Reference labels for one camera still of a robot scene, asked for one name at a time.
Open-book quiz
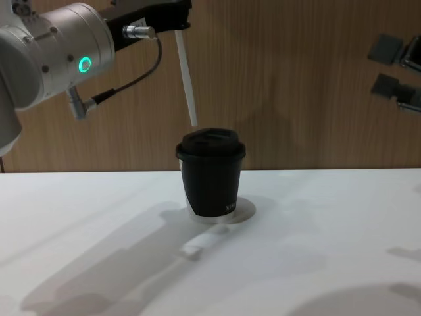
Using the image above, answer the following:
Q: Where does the black plastic cup lid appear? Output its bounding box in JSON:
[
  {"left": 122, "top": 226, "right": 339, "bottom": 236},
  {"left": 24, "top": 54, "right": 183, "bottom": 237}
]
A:
[{"left": 174, "top": 126, "right": 247, "bottom": 163}]

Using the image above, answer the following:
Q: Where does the white round coaster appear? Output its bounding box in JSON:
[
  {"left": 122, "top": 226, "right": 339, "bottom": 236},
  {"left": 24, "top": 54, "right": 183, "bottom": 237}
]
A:
[{"left": 186, "top": 196, "right": 257, "bottom": 227}]

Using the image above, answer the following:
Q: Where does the white paper straw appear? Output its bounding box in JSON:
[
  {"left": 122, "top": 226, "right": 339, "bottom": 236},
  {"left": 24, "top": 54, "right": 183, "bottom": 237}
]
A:
[{"left": 174, "top": 30, "right": 199, "bottom": 128}]

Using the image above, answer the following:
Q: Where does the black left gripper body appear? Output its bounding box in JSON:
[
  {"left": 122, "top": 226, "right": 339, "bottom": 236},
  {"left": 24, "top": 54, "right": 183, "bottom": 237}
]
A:
[{"left": 105, "top": 0, "right": 181, "bottom": 53}]

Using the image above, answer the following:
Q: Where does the thin dark wrist cable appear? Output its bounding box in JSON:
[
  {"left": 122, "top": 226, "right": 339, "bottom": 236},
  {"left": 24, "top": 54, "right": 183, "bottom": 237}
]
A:
[{"left": 67, "top": 25, "right": 163, "bottom": 121}]

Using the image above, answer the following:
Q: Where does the black paper cup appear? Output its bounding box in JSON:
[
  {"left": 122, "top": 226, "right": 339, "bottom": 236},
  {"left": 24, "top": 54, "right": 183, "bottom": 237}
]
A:
[{"left": 178, "top": 157, "right": 245, "bottom": 225}]

